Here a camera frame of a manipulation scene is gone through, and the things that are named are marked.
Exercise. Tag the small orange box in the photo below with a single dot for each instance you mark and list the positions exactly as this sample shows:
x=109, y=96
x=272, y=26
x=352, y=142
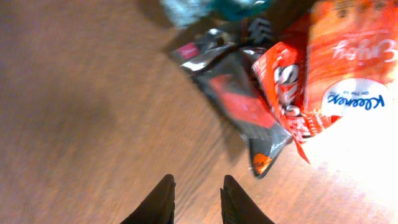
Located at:
x=351, y=57

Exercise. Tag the blue mouthwash bottle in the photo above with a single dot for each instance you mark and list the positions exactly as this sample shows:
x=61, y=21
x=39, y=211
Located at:
x=183, y=13

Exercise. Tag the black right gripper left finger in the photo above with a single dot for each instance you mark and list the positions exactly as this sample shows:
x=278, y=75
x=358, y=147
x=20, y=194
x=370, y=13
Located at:
x=158, y=207

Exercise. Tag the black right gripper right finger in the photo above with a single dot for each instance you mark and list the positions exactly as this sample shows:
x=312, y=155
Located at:
x=237, y=207

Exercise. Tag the red snack bag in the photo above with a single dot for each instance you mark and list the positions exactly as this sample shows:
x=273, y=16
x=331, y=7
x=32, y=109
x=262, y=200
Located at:
x=281, y=73

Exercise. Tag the silver foil packet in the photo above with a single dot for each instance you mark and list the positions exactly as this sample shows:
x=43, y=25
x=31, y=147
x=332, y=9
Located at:
x=219, y=61

